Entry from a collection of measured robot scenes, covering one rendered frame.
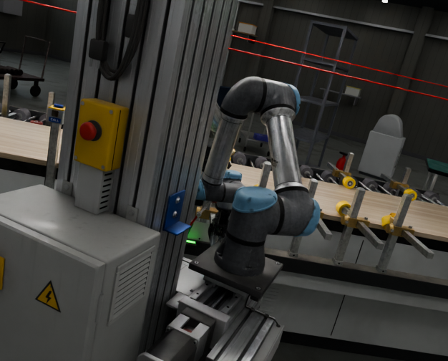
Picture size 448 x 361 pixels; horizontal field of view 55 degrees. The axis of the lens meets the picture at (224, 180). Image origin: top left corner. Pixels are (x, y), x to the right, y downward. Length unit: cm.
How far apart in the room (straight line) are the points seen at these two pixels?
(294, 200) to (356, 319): 172
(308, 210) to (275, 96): 40
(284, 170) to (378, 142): 738
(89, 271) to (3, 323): 26
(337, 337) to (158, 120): 227
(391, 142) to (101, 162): 792
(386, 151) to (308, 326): 618
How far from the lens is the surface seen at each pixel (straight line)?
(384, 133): 866
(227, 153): 148
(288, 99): 143
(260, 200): 116
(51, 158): 215
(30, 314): 91
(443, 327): 316
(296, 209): 124
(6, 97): 336
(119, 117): 88
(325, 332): 287
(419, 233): 271
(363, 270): 243
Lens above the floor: 161
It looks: 16 degrees down
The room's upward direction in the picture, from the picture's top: 13 degrees clockwise
